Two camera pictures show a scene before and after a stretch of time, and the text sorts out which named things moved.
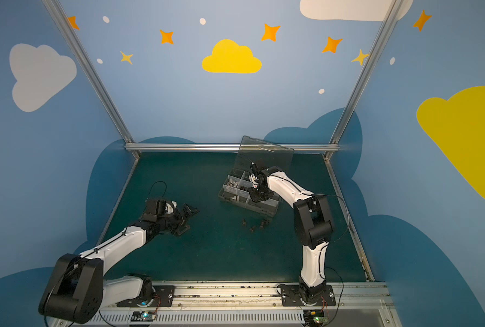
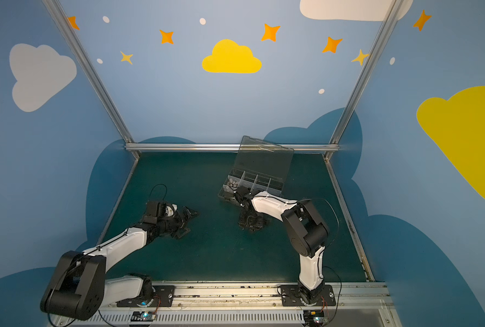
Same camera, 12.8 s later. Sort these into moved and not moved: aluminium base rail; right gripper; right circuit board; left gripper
Moved: right gripper
Not moved: aluminium base rail; right circuit board; left gripper
